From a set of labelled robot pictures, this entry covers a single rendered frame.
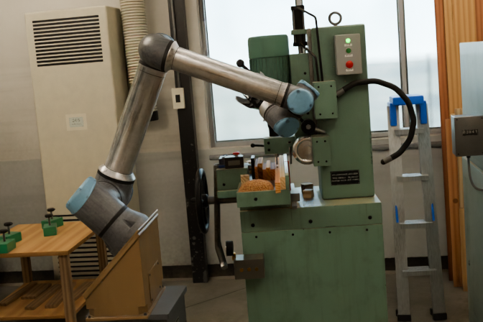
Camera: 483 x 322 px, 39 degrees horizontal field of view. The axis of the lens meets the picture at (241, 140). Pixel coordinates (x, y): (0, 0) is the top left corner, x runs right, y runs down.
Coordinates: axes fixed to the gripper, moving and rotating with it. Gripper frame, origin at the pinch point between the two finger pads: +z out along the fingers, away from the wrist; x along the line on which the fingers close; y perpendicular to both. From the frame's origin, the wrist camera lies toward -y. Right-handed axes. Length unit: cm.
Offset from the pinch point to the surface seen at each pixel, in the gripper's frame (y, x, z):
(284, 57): -6.9, -18.5, 3.3
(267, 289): -42, 56, -48
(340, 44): -8.8, -37.4, -13.9
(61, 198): -55, 138, 125
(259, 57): 0.6, -11.4, 6.3
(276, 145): -25.5, 11.3, -10.1
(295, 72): -11.4, -17.2, -2.8
